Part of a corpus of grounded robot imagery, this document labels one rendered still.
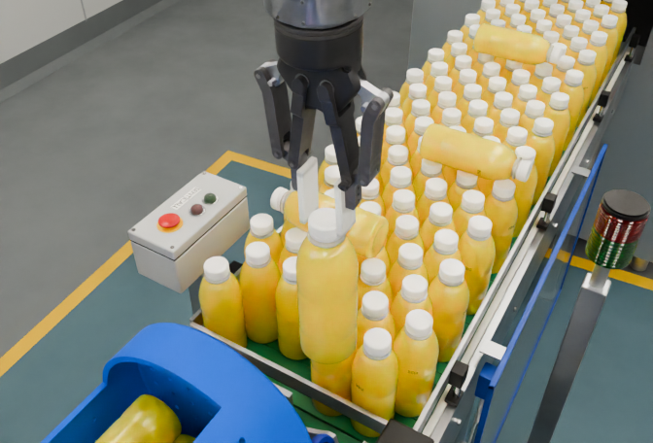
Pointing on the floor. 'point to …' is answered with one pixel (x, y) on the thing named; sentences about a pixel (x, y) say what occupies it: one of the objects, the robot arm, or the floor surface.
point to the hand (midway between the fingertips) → (326, 197)
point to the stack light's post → (568, 359)
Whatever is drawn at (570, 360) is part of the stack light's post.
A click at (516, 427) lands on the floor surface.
